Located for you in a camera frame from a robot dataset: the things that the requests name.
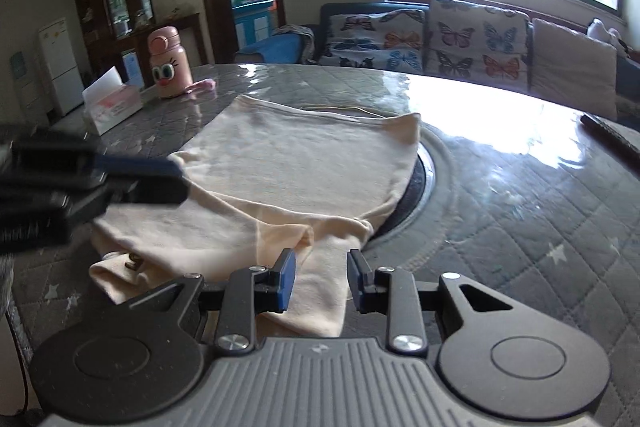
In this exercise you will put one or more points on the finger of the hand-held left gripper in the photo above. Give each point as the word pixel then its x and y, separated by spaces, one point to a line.
pixel 155 192
pixel 140 167

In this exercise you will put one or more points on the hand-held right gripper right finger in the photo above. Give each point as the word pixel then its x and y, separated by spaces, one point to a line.
pixel 356 279

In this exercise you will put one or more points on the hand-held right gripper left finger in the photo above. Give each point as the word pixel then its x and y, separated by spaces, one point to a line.
pixel 286 279

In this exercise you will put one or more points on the cream cloth garment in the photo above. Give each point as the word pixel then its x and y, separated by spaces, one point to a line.
pixel 300 157

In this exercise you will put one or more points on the pink and white tissue box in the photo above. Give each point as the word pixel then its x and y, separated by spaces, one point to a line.
pixel 112 109

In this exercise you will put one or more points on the pink cartoon water bottle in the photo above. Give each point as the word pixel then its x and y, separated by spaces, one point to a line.
pixel 169 67

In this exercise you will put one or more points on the black round table hotplate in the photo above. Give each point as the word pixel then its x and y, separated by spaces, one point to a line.
pixel 425 187

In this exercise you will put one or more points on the white refrigerator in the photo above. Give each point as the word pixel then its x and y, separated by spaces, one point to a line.
pixel 60 67

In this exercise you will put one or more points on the dark wooden display cabinet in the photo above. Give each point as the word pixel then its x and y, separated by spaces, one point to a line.
pixel 95 17

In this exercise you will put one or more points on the blue cabinet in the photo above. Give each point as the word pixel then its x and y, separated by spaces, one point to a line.
pixel 252 24

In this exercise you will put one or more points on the grey blanket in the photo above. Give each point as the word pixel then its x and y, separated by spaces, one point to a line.
pixel 295 39

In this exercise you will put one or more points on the butterfly print cushion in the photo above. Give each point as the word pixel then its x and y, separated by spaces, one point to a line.
pixel 475 42
pixel 372 39

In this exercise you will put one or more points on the dark blue sofa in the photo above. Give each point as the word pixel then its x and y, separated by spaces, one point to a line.
pixel 350 8

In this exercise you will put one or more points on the black remote control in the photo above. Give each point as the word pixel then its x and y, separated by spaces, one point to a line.
pixel 612 139

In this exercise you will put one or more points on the plain beige cushion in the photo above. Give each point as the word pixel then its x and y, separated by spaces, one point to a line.
pixel 572 64

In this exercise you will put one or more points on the white plush toy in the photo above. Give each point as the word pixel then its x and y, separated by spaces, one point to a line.
pixel 602 34

